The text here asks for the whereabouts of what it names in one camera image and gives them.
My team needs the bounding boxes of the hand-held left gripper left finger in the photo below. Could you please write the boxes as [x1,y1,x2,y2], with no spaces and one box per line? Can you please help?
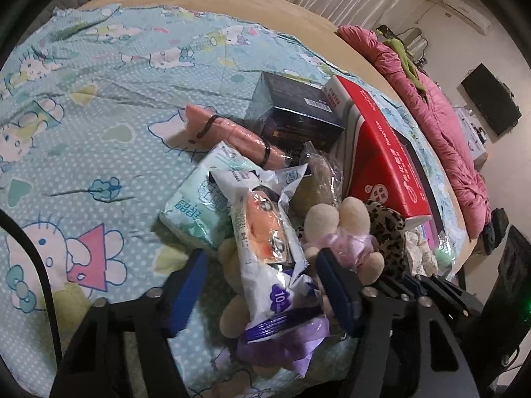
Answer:
[50,249,208,398]

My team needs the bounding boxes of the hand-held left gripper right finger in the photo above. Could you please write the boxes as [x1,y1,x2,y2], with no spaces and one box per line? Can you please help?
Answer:
[316,248,496,398]

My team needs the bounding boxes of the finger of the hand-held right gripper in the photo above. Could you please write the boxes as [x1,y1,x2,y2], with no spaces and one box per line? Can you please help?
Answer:
[375,274,484,324]

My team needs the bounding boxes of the plush bear purple dress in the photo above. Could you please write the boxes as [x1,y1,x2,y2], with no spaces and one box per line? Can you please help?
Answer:
[218,238,333,378]

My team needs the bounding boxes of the white wet wipes packet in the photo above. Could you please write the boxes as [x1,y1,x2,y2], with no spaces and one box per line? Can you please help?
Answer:
[209,164,333,345]

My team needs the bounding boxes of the plush bears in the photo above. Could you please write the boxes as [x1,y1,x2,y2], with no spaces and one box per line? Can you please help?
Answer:
[303,197,386,283]

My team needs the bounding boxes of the plush bear leopard dress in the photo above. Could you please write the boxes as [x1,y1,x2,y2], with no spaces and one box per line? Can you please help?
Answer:
[365,201,409,278]

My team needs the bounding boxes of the green tissue pack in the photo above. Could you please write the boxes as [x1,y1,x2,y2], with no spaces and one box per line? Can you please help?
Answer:
[160,141,260,251]

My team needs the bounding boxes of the pink plastic-wrapped packet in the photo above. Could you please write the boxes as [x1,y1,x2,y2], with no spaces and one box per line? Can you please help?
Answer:
[185,103,291,170]

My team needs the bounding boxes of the green puff in clear bag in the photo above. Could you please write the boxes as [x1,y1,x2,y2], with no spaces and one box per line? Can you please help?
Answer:
[433,232,457,276]

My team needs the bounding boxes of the white floral cloth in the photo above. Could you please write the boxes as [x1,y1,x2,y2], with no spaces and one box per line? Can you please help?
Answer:
[404,232,436,274]

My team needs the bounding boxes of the black bag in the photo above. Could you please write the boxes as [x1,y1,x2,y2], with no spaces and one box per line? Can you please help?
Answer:
[481,208,510,255]

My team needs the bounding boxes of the beige item in clear wrap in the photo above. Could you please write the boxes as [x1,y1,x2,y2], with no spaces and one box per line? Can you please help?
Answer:
[296,141,345,212]

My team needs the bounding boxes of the red tissue box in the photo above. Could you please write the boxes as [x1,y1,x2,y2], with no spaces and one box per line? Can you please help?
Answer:
[323,75,432,221]

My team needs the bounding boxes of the blue cartoon cat bedsheet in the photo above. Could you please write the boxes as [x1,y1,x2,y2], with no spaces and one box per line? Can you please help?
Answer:
[0,3,469,398]

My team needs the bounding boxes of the pink quilt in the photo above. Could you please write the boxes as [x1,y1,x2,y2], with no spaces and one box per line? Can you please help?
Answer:
[337,25,492,239]

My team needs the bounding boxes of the dark blue box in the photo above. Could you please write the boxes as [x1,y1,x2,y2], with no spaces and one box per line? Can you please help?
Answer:
[243,72,346,154]

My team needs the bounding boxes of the green cloth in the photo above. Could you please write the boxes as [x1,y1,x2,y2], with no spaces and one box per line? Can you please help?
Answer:
[384,35,428,96]

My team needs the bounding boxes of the white air conditioner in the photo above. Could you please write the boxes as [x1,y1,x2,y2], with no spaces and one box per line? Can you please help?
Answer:
[443,0,492,34]

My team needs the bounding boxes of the black cable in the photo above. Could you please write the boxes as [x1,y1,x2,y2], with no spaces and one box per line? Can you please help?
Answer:
[0,209,56,398]

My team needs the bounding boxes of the black wall television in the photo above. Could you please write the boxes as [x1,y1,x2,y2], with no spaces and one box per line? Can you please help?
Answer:
[461,63,522,137]

